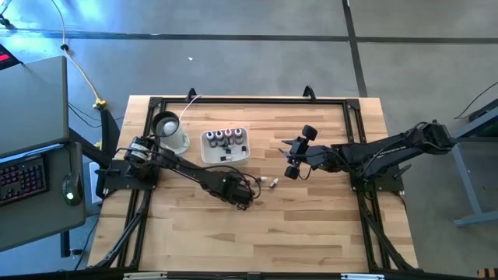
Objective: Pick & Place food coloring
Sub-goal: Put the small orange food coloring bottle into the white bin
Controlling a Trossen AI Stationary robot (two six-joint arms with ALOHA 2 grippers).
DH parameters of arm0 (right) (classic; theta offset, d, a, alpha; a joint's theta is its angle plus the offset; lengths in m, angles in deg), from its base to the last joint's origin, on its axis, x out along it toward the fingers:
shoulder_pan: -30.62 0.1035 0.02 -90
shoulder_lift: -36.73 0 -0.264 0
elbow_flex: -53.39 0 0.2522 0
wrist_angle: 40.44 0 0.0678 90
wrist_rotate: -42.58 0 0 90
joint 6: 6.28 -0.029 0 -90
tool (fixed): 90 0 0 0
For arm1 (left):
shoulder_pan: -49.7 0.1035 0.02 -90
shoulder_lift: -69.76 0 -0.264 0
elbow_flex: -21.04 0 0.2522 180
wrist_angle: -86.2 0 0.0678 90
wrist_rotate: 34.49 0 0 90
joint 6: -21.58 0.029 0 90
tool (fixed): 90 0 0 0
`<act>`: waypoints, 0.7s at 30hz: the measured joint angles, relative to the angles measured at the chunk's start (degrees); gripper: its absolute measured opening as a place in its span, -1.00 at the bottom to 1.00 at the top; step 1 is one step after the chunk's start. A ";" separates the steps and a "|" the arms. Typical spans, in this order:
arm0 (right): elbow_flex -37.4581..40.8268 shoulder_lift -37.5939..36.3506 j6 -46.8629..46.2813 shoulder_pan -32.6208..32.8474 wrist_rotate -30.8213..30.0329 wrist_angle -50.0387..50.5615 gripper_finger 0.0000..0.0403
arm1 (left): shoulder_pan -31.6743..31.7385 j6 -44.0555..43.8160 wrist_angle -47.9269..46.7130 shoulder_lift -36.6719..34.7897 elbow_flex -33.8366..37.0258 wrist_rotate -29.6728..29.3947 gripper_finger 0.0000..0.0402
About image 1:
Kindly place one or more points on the black aluminium table frame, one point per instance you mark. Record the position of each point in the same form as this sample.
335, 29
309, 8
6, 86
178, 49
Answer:
253, 102

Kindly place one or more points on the white plastic bin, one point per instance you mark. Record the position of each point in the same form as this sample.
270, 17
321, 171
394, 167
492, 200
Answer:
233, 158

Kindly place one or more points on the large blue food coloring bottle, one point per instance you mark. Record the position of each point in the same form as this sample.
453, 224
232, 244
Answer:
210, 138

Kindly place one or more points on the grey raised desk panel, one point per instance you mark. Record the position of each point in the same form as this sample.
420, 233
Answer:
31, 105

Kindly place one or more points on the small brown dropper bottle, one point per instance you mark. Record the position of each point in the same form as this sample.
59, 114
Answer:
244, 151

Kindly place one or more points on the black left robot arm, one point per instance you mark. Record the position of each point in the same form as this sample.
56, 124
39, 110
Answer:
186, 169

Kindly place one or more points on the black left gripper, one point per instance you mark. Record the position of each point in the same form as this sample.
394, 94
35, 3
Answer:
231, 188

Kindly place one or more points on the small dark green dropper bottle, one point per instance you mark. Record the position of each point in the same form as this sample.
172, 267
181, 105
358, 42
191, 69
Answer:
228, 150

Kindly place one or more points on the blue-grey metal desk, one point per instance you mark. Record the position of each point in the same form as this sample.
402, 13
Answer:
466, 183

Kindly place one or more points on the large violet food coloring bottle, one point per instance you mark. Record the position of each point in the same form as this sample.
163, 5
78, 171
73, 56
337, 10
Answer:
238, 134

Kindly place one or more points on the red-lit black device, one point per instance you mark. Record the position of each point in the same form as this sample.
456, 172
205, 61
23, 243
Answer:
5, 58

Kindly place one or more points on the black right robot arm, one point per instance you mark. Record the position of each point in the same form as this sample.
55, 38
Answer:
389, 151

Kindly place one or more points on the black backlit keyboard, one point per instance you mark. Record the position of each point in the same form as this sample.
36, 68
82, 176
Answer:
23, 180

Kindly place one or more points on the large red food coloring bottle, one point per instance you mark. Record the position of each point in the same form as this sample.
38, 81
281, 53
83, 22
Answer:
229, 135

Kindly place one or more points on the grey office desk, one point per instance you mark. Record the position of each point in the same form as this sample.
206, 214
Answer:
43, 221

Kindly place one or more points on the white cup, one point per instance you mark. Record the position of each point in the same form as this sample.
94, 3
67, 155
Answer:
177, 142

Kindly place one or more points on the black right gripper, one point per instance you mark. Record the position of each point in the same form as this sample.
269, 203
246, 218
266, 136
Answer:
307, 155

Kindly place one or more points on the black computer mouse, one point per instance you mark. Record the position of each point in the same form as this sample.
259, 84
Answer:
72, 188

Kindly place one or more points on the large black food coloring bottle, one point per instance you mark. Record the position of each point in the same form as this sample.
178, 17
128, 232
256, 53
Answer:
219, 137

